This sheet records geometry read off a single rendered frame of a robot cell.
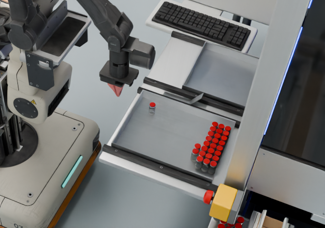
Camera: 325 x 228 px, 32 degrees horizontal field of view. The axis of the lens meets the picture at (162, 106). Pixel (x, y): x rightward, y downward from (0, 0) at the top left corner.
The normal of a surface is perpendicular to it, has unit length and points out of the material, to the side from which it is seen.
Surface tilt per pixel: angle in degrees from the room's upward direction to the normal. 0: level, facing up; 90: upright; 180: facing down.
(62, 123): 0
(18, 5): 93
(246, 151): 90
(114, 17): 49
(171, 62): 0
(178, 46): 0
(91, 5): 92
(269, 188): 90
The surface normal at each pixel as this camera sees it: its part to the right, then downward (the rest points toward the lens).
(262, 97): -0.36, 0.67
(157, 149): 0.09, -0.67
